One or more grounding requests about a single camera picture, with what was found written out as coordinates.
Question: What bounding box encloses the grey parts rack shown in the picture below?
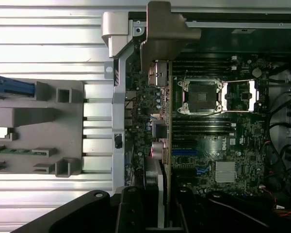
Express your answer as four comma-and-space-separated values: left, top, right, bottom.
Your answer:
0, 75, 86, 179

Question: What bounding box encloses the green RAM stick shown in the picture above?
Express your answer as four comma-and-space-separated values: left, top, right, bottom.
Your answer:
0, 147, 34, 154

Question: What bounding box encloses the blue expansion slot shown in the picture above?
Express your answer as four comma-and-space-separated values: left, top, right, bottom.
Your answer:
172, 150, 198, 157

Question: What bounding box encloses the CPU socket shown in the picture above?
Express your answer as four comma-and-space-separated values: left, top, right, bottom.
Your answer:
178, 78, 223, 116

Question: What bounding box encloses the silver chipset heat sink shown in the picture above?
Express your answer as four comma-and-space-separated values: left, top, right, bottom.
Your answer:
214, 160, 237, 183

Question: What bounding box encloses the metal socket cover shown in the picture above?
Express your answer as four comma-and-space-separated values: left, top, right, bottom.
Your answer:
220, 79, 261, 113

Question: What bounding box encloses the green motherboard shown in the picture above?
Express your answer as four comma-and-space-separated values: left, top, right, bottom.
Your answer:
125, 57, 271, 205

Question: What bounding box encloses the open black PC case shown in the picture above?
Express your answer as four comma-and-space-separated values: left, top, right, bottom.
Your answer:
101, 0, 291, 233

